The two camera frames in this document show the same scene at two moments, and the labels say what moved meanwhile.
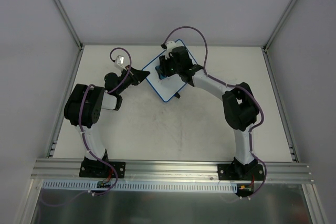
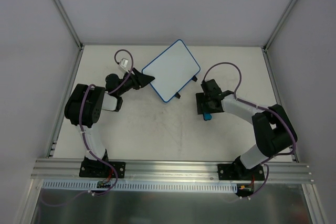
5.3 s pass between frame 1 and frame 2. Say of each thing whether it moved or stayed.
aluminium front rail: stayed
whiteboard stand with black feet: stayed
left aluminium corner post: stayed
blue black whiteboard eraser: moved
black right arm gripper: moved
